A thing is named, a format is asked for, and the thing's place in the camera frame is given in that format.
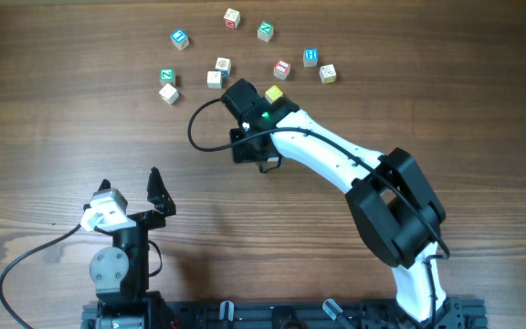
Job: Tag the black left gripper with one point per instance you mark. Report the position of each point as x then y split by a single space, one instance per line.
161 202

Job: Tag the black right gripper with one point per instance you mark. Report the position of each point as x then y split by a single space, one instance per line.
241 155

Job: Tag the yellow letter block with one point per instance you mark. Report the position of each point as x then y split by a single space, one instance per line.
273 94

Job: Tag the red I letter block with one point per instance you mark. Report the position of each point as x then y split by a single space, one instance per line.
281 69

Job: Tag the plain wooden block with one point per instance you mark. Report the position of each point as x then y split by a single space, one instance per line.
169 93

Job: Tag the yellow sided picture block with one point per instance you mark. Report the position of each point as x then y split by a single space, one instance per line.
328 74

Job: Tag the blue H letter block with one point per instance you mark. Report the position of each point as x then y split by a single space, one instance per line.
310 57

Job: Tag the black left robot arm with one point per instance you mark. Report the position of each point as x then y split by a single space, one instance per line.
121 272

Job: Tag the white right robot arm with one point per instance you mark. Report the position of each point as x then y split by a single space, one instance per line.
394 208

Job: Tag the wooden picture block centre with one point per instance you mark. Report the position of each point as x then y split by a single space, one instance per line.
214 80

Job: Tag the blue sided picture block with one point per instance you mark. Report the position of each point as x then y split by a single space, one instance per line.
223 65

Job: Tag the green Z letter block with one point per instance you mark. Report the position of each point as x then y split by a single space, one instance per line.
167 76

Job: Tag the green N block top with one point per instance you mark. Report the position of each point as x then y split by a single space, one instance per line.
265 31

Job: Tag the red letter block top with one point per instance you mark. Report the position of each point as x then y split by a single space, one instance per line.
232 18

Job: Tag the blue I letter block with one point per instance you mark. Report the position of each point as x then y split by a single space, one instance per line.
179 39

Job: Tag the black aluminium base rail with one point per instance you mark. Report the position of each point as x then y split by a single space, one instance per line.
383 313

